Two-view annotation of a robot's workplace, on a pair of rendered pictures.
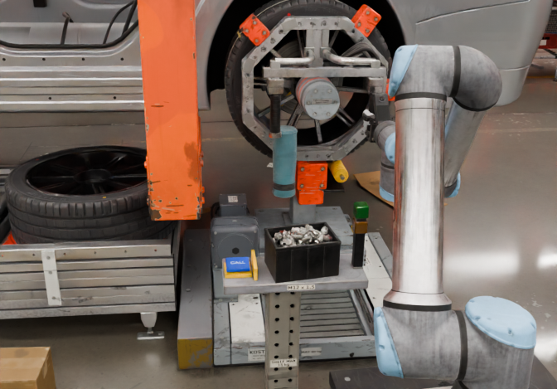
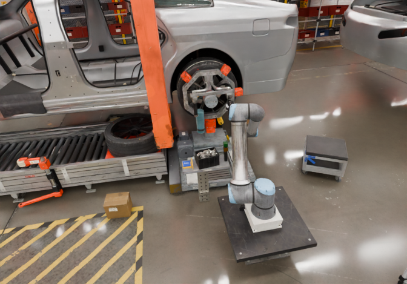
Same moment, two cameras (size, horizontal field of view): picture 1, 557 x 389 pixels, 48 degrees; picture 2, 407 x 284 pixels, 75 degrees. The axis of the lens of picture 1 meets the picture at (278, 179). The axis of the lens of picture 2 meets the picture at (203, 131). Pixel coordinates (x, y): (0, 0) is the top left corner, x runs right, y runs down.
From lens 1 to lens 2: 0.70 m
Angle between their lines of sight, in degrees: 11
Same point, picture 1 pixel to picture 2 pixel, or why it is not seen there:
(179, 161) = (164, 130)
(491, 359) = (261, 198)
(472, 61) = (253, 110)
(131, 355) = (154, 189)
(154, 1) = (151, 82)
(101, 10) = (126, 49)
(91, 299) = (139, 172)
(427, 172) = (241, 145)
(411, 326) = (238, 190)
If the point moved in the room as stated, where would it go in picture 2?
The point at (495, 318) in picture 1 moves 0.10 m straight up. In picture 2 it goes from (262, 186) to (263, 176)
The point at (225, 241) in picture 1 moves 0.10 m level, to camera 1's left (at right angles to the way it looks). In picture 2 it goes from (182, 150) to (172, 151)
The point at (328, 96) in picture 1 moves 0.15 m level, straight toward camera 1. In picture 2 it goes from (213, 100) to (213, 106)
